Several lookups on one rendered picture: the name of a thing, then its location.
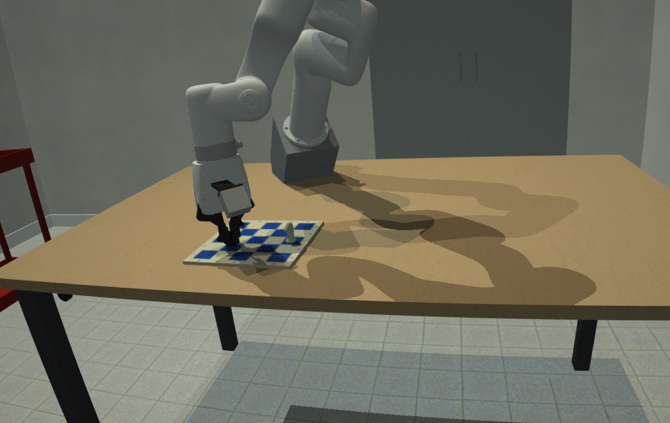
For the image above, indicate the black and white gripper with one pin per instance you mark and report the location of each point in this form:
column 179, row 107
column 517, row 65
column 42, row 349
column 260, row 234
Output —
column 209, row 207

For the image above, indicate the blue and cream chessboard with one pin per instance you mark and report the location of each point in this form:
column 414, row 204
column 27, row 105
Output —
column 262, row 245

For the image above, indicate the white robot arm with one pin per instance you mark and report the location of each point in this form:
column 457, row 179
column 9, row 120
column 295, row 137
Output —
column 339, row 51

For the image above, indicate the grey chess knight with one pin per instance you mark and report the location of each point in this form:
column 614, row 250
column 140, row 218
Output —
column 290, row 233

